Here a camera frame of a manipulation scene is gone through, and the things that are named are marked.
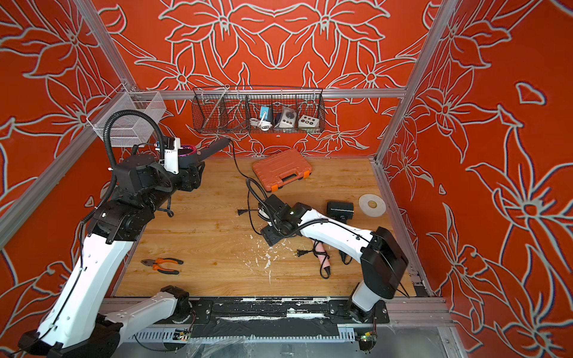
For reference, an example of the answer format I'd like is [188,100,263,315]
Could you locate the black hair dryer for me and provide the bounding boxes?
[178,137,231,169]

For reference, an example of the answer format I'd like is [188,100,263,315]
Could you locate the pink dryer black cord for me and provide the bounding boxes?
[295,241,332,280]

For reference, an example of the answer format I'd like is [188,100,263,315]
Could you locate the dark green hair dryer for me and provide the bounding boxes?
[326,201,355,223]

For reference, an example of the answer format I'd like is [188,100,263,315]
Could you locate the pink hair dryer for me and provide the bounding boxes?
[313,240,331,280]

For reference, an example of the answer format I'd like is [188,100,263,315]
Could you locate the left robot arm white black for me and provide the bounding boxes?
[18,110,205,357]

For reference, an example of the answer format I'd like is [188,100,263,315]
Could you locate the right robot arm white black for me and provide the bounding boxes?
[258,195,408,323]

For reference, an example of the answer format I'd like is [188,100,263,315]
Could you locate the orange plastic tool case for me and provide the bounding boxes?
[252,149,313,192]

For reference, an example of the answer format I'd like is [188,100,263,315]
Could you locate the blue white small box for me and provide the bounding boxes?
[259,106,272,122]

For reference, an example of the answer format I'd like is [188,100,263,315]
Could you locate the white tape roll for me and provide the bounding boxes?
[358,194,386,218]

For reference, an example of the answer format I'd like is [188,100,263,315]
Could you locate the white round adapter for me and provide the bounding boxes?
[278,107,298,129]

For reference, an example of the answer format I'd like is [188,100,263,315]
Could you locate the white power strip cube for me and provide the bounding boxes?
[298,115,320,131]

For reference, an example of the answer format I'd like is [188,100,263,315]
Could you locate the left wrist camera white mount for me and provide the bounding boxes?
[164,137,181,175]

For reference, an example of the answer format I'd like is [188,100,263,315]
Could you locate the clear acrylic wall bin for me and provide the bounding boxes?
[88,91,167,148]

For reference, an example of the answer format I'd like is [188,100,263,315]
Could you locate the black wire wall basket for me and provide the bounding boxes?
[191,85,326,134]

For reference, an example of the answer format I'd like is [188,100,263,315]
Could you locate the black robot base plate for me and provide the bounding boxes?
[151,296,390,340]

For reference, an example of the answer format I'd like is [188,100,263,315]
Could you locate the orange handled pliers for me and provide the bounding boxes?
[140,257,184,275]

